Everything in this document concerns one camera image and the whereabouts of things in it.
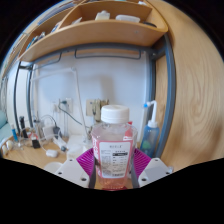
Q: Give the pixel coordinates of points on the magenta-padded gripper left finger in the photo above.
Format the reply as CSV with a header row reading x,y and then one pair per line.
x,y
70,170

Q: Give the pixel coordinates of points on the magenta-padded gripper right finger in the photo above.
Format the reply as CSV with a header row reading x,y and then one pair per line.
x,y
154,170

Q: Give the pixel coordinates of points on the pink drink bottle white cap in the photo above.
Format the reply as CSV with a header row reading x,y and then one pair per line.
x,y
114,146

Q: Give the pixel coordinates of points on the white tissue box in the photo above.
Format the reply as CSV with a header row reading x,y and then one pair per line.
x,y
75,151

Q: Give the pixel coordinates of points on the white earbuds case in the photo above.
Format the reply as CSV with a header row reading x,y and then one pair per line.
x,y
52,153

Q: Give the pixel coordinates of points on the white power strip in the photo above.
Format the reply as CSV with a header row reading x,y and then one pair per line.
x,y
61,143

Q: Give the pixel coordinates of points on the black charger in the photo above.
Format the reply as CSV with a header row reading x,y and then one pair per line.
x,y
57,131

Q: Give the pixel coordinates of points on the white power adapter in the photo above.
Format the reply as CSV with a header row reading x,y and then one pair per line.
x,y
48,132

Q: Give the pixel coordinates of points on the small black block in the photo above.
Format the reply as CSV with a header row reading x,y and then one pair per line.
x,y
35,143

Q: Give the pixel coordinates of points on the steel tumbler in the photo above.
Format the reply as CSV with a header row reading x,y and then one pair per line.
x,y
38,130

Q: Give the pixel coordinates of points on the black electric shaver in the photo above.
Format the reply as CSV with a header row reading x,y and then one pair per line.
x,y
22,126

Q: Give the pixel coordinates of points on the bun in plastic bag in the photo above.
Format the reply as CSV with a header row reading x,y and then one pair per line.
x,y
9,145

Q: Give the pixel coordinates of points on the teal pillow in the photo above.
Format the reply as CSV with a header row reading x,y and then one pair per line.
x,y
2,121

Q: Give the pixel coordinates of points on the wooden shelf unit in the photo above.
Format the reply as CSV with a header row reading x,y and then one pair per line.
x,y
100,31

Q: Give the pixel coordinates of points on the white wall outlet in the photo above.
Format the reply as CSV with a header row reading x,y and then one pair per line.
x,y
55,107
67,104

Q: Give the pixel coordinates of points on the small white wall box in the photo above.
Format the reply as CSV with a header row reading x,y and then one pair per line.
x,y
89,107

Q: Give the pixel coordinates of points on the grey metal desk frame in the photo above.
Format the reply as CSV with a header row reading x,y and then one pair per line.
x,y
170,100

